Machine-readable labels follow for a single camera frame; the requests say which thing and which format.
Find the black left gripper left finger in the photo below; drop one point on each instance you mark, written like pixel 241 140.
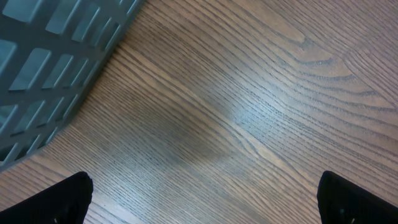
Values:
pixel 66 202

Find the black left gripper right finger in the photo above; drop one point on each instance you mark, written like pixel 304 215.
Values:
pixel 341 201

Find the grey plastic mesh basket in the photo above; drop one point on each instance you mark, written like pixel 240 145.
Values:
pixel 51 54

